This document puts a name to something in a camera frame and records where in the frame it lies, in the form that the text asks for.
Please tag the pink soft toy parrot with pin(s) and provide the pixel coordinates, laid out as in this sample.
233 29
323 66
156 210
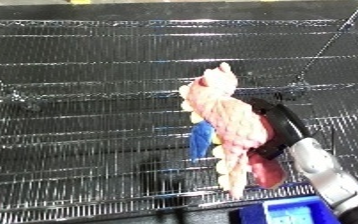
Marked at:
231 123

